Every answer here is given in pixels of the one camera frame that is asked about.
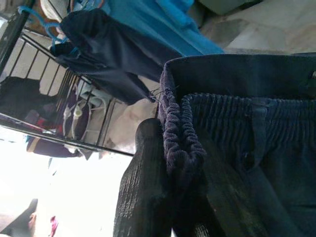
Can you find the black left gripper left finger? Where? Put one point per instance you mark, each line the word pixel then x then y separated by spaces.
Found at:
pixel 140 197

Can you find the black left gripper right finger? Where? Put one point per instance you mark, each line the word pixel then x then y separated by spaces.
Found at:
pixel 229 209

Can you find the dark navy shorts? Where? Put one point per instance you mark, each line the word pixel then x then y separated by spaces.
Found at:
pixel 247 123

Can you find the white plastic hanger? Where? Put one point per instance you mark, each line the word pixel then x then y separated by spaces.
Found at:
pixel 67 113

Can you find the light blue plastic hanger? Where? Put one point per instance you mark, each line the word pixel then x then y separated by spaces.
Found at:
pixel 39 18

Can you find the white cloth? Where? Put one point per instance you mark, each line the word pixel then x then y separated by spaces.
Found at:
pixel 128 123

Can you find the dark navy hanging garment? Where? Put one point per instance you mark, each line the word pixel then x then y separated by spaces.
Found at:
pixel 103 49

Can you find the black cloth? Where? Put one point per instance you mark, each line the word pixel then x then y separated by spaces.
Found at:
pixel 17 96

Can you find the blue shirt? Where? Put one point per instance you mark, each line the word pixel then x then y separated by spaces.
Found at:
pixel 153 24

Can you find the black metal clothes rack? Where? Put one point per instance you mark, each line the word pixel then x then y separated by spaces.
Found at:
pixel 14 29

